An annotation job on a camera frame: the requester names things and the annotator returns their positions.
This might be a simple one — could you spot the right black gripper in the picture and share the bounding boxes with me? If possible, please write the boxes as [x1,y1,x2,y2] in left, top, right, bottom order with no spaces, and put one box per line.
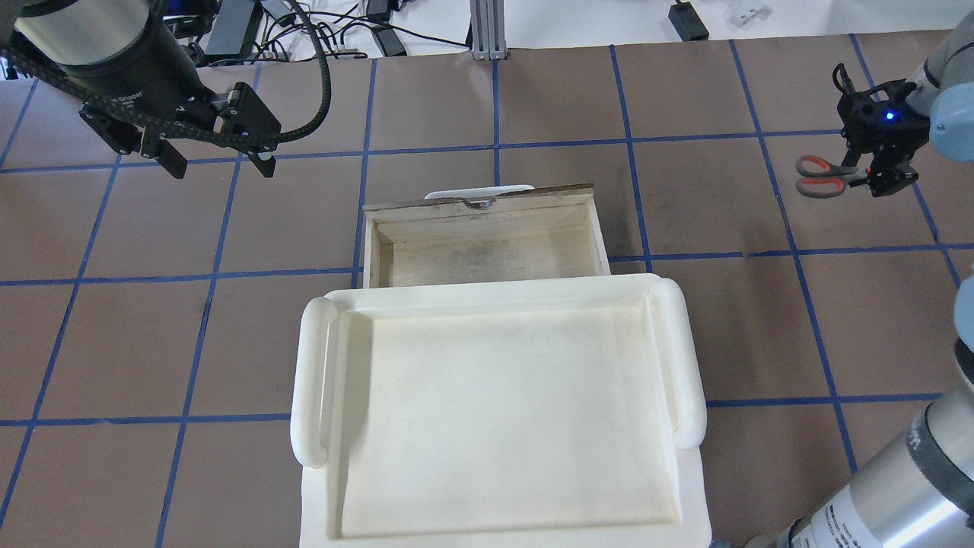
[832,63,929,198]

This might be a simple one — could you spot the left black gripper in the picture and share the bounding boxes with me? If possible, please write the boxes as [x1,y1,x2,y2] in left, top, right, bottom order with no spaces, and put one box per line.
[57,15,281,180]

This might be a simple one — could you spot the orange grey scissors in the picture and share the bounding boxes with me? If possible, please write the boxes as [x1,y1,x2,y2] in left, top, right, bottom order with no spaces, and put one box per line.
[794,154,870,199]

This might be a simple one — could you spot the wooden drawer white handle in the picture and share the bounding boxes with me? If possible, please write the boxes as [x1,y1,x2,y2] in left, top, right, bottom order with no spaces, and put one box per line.
[361,184,611,288]

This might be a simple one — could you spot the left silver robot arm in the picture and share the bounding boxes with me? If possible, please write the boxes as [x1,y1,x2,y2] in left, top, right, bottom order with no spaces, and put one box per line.
[2,1,282,178]

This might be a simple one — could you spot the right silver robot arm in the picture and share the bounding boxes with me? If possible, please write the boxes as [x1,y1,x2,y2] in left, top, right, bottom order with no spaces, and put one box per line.
[749,14,972,547]

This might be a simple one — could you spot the black power adapter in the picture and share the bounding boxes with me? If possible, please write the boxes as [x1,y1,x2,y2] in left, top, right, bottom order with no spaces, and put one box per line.
[667,1,710,42]

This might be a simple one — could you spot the white plastic tray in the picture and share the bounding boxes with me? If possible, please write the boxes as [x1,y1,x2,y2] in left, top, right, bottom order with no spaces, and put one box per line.
[290,273,712,547]

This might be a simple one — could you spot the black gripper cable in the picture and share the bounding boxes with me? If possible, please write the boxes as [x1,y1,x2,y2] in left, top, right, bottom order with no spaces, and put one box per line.
[0,0,332,147]

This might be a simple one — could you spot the aluminium frame post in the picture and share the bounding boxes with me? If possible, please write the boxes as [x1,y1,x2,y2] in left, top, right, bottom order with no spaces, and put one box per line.
[469,1,509,60]

